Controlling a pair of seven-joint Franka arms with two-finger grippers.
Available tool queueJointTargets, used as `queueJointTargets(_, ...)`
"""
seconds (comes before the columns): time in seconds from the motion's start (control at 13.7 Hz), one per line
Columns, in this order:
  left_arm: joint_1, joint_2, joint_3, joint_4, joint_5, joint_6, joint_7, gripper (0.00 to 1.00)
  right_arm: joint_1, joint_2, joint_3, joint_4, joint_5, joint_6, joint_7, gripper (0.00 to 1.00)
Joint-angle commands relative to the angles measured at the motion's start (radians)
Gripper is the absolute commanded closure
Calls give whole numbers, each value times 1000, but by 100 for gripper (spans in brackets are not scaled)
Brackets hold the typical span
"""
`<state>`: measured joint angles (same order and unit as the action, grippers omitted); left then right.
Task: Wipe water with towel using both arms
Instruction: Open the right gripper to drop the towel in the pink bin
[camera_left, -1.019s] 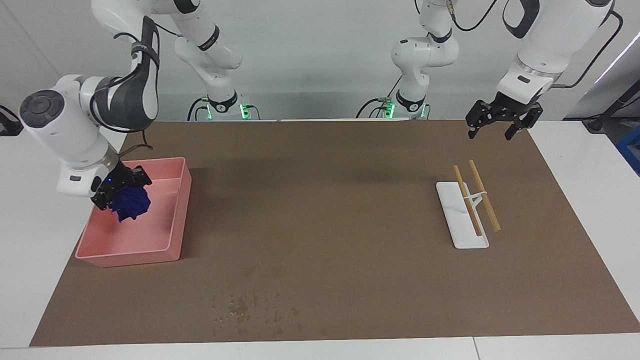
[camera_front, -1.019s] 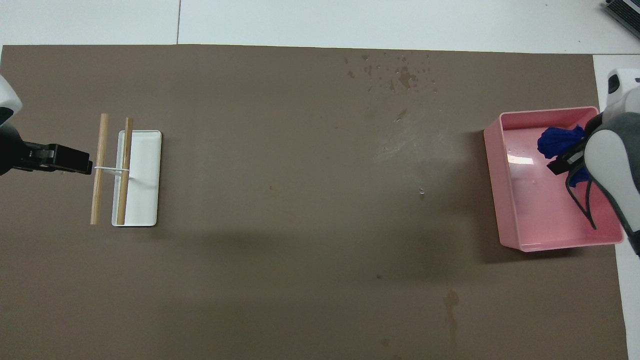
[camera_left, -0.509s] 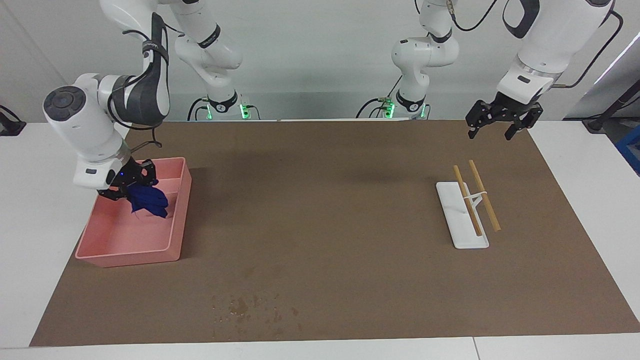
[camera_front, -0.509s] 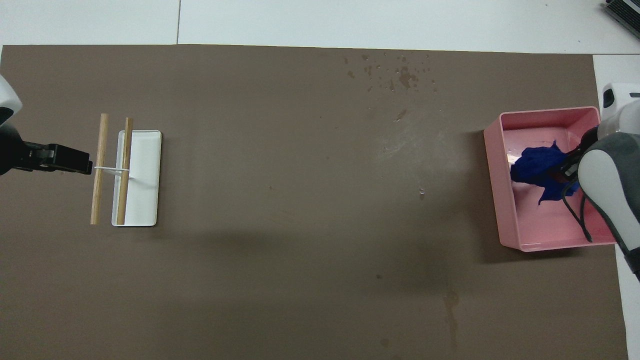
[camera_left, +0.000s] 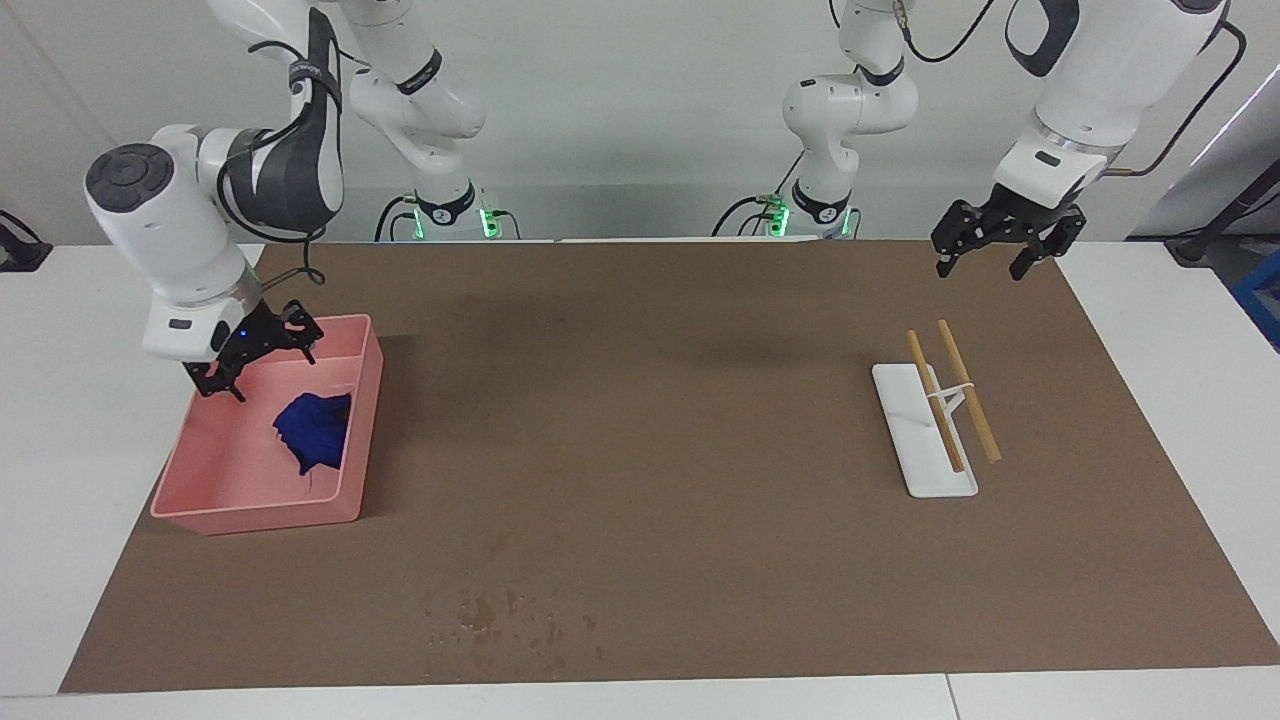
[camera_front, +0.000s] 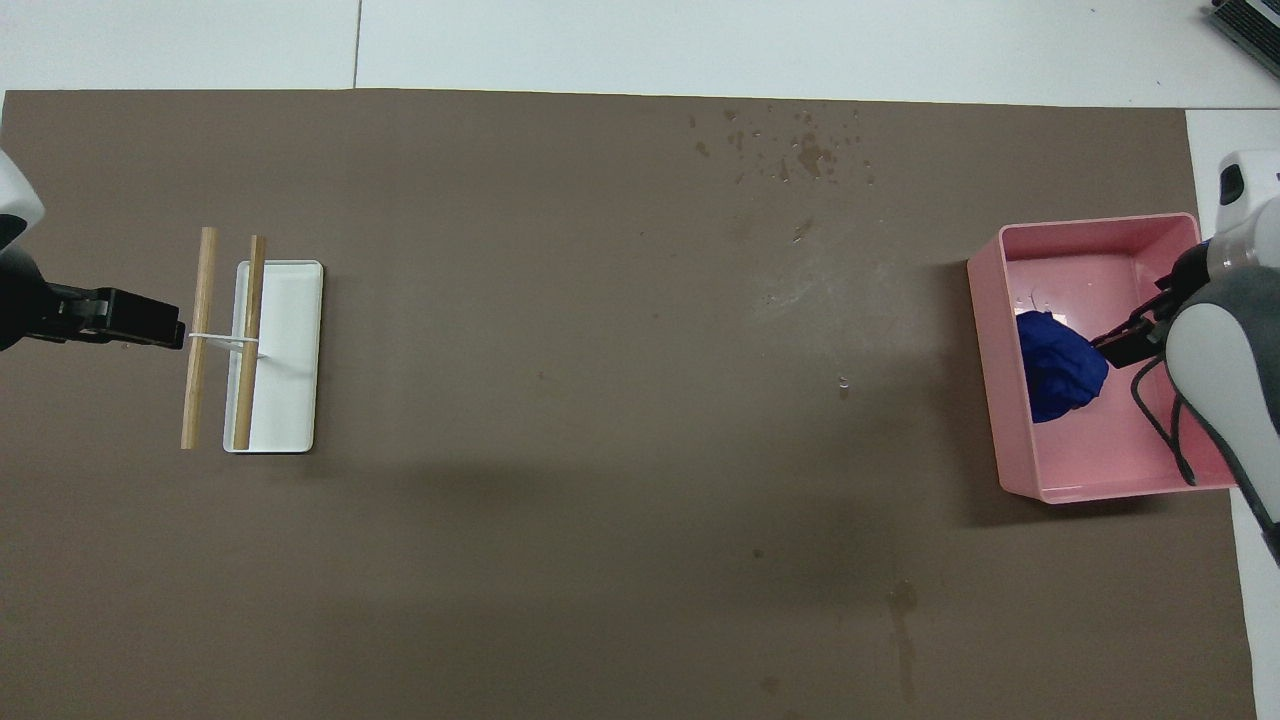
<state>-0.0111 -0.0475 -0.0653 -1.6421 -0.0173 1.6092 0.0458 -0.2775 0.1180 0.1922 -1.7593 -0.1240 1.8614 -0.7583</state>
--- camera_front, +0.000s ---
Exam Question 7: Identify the pink plastic bin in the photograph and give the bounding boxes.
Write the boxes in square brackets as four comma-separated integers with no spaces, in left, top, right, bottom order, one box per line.
[966,212,1249,504]

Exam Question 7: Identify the long light wooden rod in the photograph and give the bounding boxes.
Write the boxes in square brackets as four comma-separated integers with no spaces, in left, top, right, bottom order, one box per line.
[180,226,220,450]

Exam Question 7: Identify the white towel rack base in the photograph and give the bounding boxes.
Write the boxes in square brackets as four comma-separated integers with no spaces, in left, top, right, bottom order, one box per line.
[188,260,325,455]

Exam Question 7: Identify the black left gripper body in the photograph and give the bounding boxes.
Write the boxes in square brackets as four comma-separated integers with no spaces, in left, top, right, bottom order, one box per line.
[42,285,105,346]

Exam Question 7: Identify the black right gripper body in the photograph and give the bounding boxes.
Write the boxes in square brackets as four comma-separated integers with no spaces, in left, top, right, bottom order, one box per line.
[1130,243,1213,326]

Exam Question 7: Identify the grey ribbed device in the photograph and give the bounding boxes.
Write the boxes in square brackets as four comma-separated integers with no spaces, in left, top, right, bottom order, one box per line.
[1205,0,1280,53]

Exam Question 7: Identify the brown paper table mat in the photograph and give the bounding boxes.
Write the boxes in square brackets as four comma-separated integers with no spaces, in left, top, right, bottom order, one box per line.
[0,88,1259,720]

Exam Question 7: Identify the blue cloth towel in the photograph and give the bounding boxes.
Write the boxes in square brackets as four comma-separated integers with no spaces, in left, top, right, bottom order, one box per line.
[1016,310,1111,425]

